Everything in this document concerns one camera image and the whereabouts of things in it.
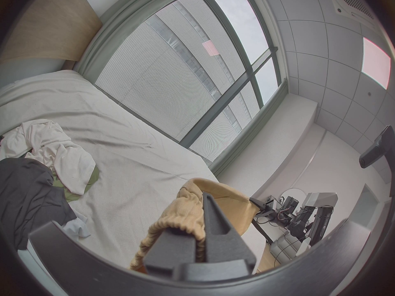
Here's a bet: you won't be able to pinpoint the square ceiling light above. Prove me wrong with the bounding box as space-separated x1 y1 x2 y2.
361 37 392 89

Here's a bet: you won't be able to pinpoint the bed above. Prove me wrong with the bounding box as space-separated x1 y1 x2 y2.
0 0 272 272

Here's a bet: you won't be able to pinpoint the window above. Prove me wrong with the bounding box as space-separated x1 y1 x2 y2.
94 0 283 167

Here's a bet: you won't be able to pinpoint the green garment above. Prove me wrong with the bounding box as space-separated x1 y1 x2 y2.
51 165 100 203

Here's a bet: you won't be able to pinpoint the black garment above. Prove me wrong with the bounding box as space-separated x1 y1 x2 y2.
0 157 77 250

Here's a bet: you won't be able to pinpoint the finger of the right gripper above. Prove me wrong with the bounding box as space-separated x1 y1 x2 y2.
249 197 270 212

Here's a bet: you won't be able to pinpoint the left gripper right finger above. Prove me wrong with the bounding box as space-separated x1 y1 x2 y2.
175 192 257 282

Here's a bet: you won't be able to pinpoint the pale grey garment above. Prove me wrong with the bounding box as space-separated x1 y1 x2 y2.
62 212 92 238

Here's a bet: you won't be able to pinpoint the cream garment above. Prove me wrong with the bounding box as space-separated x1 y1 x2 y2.
0 120 96 196

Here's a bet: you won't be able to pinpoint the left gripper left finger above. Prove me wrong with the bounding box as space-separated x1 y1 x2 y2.
144 230 197 279

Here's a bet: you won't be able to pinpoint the tan shorts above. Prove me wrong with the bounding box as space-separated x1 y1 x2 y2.
128 178 263 272

